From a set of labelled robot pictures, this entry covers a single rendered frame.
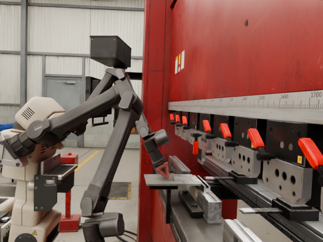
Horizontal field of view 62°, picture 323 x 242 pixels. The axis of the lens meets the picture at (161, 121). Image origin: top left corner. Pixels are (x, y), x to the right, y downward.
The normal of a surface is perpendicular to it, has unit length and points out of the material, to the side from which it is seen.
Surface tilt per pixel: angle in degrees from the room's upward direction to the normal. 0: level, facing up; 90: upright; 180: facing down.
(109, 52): 90
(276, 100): 90
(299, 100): 90
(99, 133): 90
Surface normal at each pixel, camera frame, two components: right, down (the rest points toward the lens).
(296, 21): -0.99, -0.03
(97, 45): -0.13, 0.05
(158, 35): 0.13, 0.06
